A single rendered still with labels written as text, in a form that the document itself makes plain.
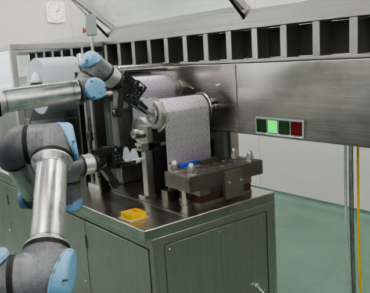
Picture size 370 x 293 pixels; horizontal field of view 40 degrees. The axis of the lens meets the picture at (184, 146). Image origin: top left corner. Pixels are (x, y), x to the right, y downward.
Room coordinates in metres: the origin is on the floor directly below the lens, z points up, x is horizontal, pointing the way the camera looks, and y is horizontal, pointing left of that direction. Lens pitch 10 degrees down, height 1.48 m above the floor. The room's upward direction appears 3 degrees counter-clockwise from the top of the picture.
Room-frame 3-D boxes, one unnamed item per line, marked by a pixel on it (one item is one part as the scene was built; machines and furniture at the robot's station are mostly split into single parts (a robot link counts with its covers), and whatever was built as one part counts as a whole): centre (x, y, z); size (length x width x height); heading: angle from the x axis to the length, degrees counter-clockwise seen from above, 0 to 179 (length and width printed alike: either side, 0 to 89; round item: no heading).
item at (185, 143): (2.11, -0.02, 1.11); 0.23 x 0.01 x 0.18; 128
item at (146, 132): (2.08, 0.17, 1.05); 0.06 x 0.05 x 0.31; 128
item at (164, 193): (2.11, -0.02, 0.92); 0.28 x 0.04 x 0.04; 128
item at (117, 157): (1.87, 0.30, 1.12); 0.12 x 0.08 x 0.09; 128
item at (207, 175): (2.04, -0.12, 1.00); 0.40 x 0.16 x 0.06; 128
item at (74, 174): (1.77, 0.42, 1.11); 0.11 x 0.08 x 0.09; 128
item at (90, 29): (2.54, 0.43, 1.66); 0.07 x 0.07 x 0.10; 15
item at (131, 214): (1.81, 0.21, 0.91); 0.07 x 0.07 x 0.02; 38
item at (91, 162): (1.82, 0.36, 1.11); 0.08 x 0.05 x 0.08; 38
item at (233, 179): (1.97, -0.19, 0.96); 0.10 x 0.03 x 0.11; 128
